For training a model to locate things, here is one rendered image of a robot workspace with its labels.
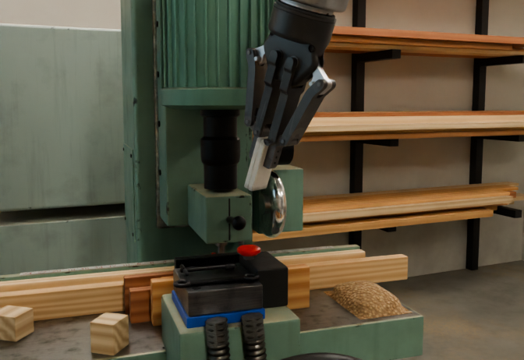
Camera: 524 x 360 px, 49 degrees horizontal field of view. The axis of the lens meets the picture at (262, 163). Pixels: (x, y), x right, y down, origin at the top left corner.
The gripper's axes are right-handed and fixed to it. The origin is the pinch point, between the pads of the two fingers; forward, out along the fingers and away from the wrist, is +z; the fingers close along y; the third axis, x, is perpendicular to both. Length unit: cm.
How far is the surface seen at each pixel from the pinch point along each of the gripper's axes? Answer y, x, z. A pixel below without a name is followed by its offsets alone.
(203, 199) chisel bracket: 9.7, -1.4, 10.5
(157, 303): 4.6, 8.1, 22.5
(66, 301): 15.7, 14.6, 27.4
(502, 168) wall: 70, -374, 83
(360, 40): 122, -214, 10
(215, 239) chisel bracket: 5.5, -1.5, 15.1
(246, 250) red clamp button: -4.8, 4.4, 9.2
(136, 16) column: 40.3, -7.1, -8.2
